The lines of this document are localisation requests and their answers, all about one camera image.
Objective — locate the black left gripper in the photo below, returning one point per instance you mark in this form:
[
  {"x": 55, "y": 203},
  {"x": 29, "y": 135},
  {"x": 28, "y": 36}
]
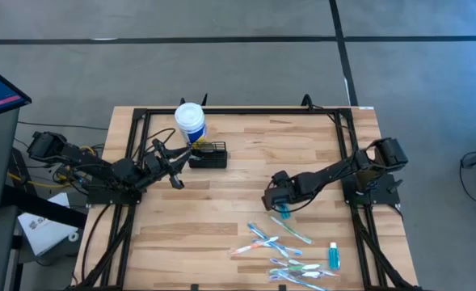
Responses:
[{"x": 157, "y": 163}]

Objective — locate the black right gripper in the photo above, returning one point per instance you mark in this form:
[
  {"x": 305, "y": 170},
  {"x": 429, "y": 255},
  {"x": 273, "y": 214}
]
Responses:
[{"x": 284, "y": 188}]

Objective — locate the green toothbrush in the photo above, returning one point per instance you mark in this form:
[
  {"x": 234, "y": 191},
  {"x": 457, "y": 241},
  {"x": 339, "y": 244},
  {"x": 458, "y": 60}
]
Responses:
[
  {"x": 292, "y": 231},
  {"x": 302, "y": 267}
]

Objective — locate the orange toothbrush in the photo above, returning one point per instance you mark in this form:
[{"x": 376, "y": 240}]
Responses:
[{"x": 243, "y": 248}]

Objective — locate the purple toothbrush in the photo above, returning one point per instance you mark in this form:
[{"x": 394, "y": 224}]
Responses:
[{"x": 276, "y": 262}]

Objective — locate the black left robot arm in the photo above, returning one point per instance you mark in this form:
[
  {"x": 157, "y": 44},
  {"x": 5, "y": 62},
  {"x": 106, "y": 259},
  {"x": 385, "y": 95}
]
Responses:
[{"x": 100, "y": 167}]

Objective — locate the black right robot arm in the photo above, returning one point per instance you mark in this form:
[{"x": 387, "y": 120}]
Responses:
[{"x": 334, "y": 174}]

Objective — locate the white blue wipes canister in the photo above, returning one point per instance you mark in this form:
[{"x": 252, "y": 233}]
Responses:
[{"x": 189, "y": 115}]

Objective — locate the black table clamp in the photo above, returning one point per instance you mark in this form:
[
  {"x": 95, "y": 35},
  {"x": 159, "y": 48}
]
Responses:
[
  {"x": 195, "y": 288},
  {"x": 204, "y": 101},
  {"x": 282, "y": 288},
  {"x": 182, "y": 102}
]

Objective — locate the white tape roll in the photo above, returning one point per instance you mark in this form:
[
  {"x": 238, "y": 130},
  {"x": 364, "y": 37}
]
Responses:
[{"x": 74, "y": 236}]

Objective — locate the black side stand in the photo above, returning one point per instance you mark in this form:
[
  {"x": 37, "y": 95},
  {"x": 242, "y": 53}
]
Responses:
[{"x": 39, "y": 206}]

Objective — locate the white printed booklet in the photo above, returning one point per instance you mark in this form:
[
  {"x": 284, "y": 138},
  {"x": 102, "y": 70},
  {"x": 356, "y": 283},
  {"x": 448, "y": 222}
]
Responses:
[{"x": 47, "y": 234}]

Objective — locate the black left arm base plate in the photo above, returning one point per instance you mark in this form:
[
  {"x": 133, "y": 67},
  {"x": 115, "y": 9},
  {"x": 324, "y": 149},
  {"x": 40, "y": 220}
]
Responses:
[{"x": 112, "y": 198}]

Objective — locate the black aluminium table frame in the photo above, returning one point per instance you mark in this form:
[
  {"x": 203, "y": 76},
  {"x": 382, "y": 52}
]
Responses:
[{"x": 262, "y": 111}]

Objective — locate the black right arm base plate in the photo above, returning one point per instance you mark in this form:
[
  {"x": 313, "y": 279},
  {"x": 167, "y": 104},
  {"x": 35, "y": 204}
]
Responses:
[{"x": 383, "y": 198}]

